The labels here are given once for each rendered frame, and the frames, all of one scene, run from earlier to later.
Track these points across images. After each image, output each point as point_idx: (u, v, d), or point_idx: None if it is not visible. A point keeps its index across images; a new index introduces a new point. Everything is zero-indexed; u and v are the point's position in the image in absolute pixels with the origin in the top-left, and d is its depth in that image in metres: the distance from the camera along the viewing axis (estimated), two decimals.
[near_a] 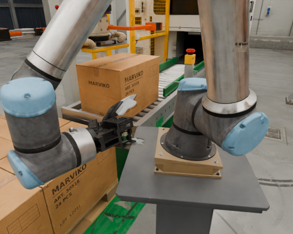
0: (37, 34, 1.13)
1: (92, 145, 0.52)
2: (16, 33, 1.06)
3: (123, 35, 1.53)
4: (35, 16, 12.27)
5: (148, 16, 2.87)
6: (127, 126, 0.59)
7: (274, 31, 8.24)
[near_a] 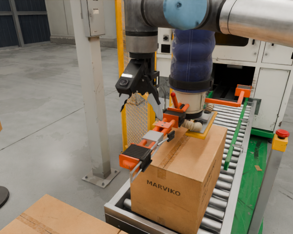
0: (170, 139, 0.88)
1: None
2: (154, 147, 0.81)
3: (212, 104, 1.34)
4: (39, 24, 11.81)
5: None
6: None
7: None
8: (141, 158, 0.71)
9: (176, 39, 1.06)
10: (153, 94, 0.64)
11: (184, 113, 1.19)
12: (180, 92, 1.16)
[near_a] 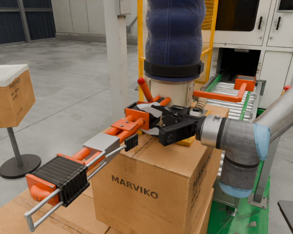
0: (129, 148, 0.57)
1: None
2: (97, 161, 0.50)
3: (204, 99, 1.02)
4: (45, 21, 12.06)
5: None
6: None
7: None
8: (59, 182, 0.40)
9: (151, 4, 0.75)
10: None
11: None
12: (157, 81, 0.85)
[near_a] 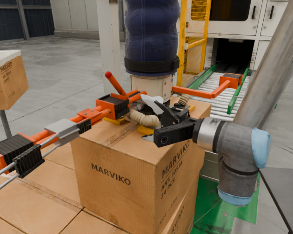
0: (83, 131, 0.66)
1: None
2: (50, 141, 0.58)
3: (187, 95, 1.06)
4: (43, 18, 12.08)
5: (194, 23, 2.68)
6: None
7: None
8: (15, 157, 0.48)
9: (127, 4, 0.80)
10: None
11: (142, 103, 0.94)
12: (135, 76, 0.91)
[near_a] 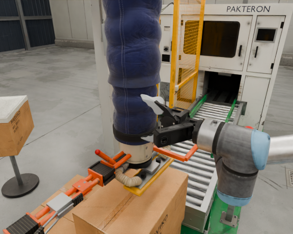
0: (76, 204, 0.84)
1: None
2: None
3: (168, 150, 1.24)
4: (44, 28, 12.33)
5: (184, 64, 2.93)
6: None
7: (286, 48, 8.30)
8: None
9: (114, 89, 0.98)
10: None
11: (128, 162, 1.12)
12: None
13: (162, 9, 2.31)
